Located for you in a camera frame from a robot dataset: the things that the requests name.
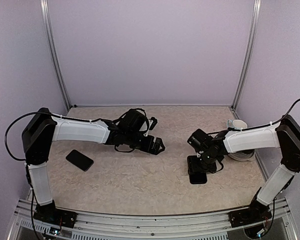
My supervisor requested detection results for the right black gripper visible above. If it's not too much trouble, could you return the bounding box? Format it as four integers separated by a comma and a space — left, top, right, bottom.
188, 150, 220, 174

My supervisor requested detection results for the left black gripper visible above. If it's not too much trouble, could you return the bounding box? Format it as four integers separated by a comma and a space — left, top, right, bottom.
124, 129, 166, 155

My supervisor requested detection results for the black phone case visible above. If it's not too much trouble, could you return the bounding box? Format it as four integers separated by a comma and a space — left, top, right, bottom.
189, 172, 208, 185

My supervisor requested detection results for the black smartphone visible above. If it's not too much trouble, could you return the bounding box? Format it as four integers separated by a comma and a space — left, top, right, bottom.
65, 149, 94, 172

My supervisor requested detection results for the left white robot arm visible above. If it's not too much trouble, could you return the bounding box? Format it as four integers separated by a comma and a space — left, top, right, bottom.
21, 107, 165, 223

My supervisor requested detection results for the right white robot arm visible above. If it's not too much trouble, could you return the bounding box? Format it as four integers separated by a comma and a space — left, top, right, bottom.
187, 114, 300, 222

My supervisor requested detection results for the white round plate stack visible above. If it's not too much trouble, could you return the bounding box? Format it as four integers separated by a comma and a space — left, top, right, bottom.
228, 149, 255, 162

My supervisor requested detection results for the blue cup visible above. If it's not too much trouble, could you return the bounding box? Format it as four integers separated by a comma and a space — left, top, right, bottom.
226, 119, 234, 129

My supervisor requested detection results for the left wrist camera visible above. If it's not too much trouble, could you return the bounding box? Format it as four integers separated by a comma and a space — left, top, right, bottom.
141, 117, 158, 137

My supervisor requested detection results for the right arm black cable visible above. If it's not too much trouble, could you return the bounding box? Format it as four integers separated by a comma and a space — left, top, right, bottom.
207, 96, 300, 136

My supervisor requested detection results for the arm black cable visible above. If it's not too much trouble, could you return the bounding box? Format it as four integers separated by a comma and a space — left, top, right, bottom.
4, 107, 151, 162
207, 96, 300, 136

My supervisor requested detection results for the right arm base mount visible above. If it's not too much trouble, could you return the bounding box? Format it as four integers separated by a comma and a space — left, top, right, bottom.
228, 199, 272, 228

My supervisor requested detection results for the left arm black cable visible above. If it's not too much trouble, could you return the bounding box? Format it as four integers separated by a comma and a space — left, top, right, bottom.
4, 107, 151, 162

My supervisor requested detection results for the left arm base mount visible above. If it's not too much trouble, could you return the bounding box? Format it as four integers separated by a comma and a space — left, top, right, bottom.
33, 200, 78, 229

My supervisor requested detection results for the front aluminium rail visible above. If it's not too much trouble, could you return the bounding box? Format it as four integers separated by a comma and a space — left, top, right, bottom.
6, 198, 300, 240

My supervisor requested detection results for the right aluminium frame post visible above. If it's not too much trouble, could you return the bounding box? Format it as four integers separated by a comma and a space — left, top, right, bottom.
231, 0, 262, 112

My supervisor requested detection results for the aluminium frame post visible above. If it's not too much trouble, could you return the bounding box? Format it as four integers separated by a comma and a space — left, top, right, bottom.
40, 0, 72, 111
231, 0, 262, 112

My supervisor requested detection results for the left aluminium frame post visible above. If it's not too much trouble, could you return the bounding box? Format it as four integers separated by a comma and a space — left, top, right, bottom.
40, 0, 72, 111

